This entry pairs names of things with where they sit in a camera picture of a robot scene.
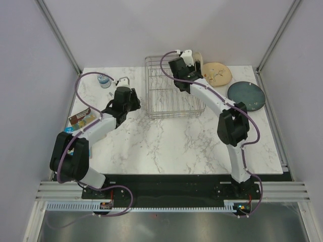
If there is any dark teal plate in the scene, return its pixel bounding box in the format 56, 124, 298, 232
227, 81, 266, 111

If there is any blue and cream plate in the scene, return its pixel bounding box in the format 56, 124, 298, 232
193, 52, 203, 65

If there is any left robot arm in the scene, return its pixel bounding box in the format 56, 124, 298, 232
50, 86, 141, 198

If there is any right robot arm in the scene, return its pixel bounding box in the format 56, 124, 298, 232
169, 57, 250, 199

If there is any cream plate with blue bird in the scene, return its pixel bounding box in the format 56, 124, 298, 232
202, 63, 232, 87

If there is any small blue-lidded jar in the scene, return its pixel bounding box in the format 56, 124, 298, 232
97, 74, 111, 88

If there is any brown and yellow book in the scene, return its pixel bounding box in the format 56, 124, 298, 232
69, 107, 97, 131

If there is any blue paperback book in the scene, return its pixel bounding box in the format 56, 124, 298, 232
64, 127, 92, 159

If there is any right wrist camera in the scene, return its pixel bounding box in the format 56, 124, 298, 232
180, 49, 195, 67

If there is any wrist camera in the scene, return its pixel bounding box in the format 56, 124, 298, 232
116, 77, 130, 88
180, 49, 195, 67

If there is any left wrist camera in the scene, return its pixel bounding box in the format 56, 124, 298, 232
116, 77, 130, 88

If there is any metal wire dish rack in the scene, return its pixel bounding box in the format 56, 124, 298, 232
145, 54, 205, 118

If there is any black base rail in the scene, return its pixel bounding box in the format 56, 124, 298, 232
79, 174, 262, 209

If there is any white cable duct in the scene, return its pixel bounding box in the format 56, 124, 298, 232
46, 200, 113, 211

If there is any aluminium frame profile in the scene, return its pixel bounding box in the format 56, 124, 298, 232
35, 0, 82, 75

